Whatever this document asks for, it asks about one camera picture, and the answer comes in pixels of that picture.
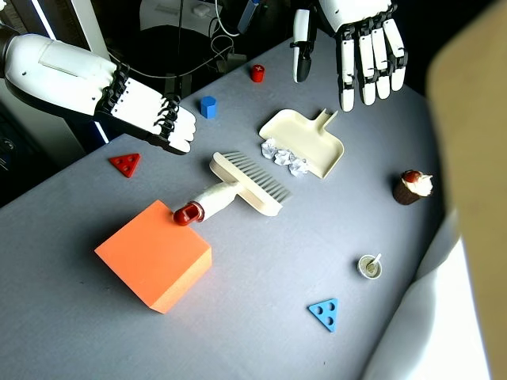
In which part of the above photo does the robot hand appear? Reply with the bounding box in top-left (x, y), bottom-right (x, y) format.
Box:
top-left (292, 0), bottom-right (409, 113)
top-left (4, 33), bottom-right (198, 156)

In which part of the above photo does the cream plastic dustpan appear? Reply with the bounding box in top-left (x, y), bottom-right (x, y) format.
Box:
top-left (259, 108), bottom-right (345, 179)

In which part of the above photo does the white paper ball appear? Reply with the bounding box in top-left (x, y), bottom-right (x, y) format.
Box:
top-left (288, 156), bottom-right (311, 178)
top-left (273, 148), bottom-right (296, 166)
top-left (260, 137), bottom-right (280, 160)

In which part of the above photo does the cream brush with red handle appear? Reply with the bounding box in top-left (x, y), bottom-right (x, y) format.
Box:
top-left (173, 150), bottom-right (292, 227)

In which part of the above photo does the grey adapter box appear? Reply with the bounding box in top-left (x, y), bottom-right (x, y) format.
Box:
top-left (236, 0), bottom-right (261, 35)

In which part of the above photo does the red triangle block with holes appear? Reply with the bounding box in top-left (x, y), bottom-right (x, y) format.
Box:
top-left (109, 153), bottom-right (142, 178)

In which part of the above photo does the black power adapter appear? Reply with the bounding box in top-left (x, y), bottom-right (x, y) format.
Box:
top-left (216, 51), bottom-right (247, 74)

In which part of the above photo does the blue hexagonal block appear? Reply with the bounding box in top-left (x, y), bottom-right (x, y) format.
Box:
top-left (200, 96), bottom-right (219, 120)

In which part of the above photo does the blurred tan board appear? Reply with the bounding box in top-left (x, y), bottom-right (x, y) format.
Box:
top-left (426, 0), bottom-right (507, 380)

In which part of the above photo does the toy cupcake with brown wrapper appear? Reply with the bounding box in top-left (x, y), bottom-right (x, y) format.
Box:
top-left (392, 169), bottom-right (434, 206)

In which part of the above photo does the large orange foam block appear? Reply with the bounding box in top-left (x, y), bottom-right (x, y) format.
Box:
top-left (94, 199), bottom-right (213, 314)

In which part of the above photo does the grey table cloth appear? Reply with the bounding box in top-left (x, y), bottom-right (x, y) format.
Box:
top-left (0, 29), bottom-right (464, 380)

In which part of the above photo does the small white cup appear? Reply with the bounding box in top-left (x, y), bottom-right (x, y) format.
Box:
top-left (358, 254), bottom-right (383, 280)

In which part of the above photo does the blue triangle block with holes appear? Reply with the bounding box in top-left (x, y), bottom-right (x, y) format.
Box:
top-left (307, 298), bottom-right (340, 333)

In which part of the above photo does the white frame post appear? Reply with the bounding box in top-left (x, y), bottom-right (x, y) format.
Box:
top-left (70, 0), bottom-right (109, 52)

